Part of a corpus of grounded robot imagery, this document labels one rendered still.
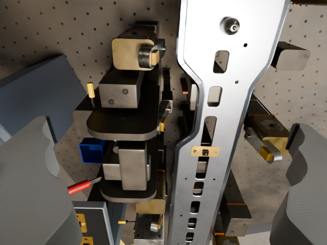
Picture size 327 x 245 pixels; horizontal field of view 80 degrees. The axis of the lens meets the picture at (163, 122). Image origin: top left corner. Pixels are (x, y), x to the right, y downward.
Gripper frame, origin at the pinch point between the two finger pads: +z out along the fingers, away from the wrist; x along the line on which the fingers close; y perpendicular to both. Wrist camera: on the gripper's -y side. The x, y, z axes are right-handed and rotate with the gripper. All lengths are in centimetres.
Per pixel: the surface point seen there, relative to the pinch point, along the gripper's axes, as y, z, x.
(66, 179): 159, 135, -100
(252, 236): 241, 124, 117
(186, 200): 56, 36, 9
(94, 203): 37.0, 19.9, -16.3
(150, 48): 1.6, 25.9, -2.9
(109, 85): 7.8, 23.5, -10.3
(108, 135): 13.9, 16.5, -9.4
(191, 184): 47, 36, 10
